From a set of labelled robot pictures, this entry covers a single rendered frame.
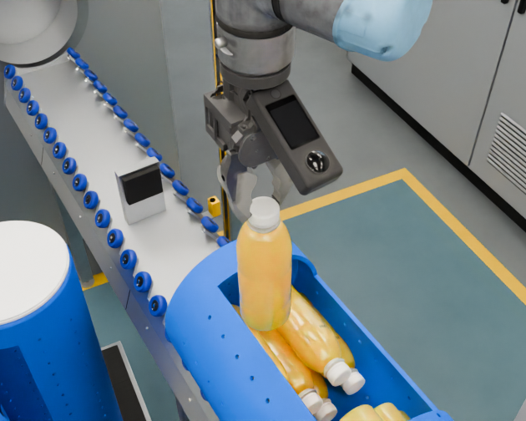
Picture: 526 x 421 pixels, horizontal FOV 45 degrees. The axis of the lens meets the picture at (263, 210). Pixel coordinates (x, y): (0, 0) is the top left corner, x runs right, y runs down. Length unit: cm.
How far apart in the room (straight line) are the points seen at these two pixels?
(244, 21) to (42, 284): 87
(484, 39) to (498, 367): 130
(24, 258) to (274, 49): 91
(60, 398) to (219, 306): 63
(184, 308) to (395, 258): 178
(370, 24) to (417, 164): 274
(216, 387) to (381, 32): 66
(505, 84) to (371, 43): 230
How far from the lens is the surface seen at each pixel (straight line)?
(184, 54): 401
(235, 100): 69
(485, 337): 259
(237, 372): 98
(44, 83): 211
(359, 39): 52
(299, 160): 62
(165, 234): 152
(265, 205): 76
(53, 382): 149
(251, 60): 61
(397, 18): 50
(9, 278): 137
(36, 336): 136
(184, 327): 107
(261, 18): 58
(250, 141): 67
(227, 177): 69
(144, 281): 137
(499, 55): 280
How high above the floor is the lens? 202
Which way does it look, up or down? 44 degrees down
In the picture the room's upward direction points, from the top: straight up
